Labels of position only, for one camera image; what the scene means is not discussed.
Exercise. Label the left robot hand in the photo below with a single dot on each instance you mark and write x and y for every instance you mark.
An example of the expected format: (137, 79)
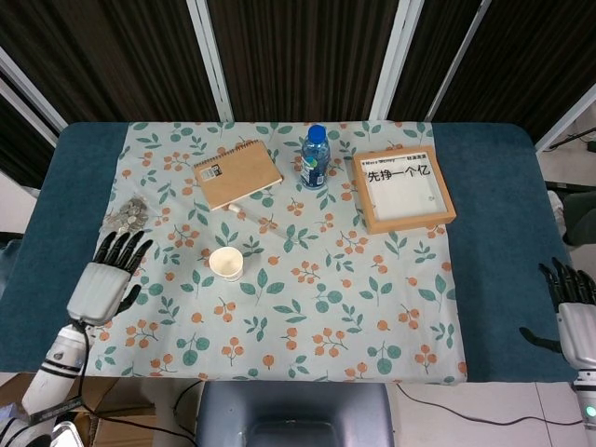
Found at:
(100, 291)

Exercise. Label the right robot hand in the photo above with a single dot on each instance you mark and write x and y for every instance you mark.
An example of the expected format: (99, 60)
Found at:
(579, 330)

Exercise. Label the white paper cup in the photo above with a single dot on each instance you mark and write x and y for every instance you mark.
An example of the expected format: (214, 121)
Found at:
(226, 265)

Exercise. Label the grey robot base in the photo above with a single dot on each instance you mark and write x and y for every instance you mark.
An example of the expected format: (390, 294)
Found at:
(298, 410)

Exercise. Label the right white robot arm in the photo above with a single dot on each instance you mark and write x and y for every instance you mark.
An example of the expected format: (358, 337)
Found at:
(586, 396)

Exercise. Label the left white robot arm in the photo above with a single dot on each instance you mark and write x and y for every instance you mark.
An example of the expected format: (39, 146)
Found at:
(51, 372)

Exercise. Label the clear bag of coins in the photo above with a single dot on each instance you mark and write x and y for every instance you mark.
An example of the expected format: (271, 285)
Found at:
(130, 214)

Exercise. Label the brown cardboard box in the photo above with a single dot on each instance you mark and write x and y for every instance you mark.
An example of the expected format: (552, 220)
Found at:
(125, 428)

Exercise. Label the silver metal tray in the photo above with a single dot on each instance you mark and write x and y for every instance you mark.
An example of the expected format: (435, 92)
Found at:
(70, 435)

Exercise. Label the kraft spiral notebook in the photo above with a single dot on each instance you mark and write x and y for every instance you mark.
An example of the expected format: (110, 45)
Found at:
(237, 177)

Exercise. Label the clear glass test tube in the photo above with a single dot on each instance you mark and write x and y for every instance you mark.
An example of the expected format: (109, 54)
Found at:
(267, 225)

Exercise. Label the floral orange berry tablecloth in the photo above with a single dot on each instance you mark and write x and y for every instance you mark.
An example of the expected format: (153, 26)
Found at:
(326, 288)

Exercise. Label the blue drink bottle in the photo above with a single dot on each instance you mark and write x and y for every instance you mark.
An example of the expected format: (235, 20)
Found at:
(314, 163)

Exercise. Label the dark folding partition screen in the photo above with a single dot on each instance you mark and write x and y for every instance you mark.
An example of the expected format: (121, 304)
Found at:
(302, 56)

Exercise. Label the wooden shadow box frame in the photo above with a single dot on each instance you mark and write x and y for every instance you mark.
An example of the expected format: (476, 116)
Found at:
(410, 222)

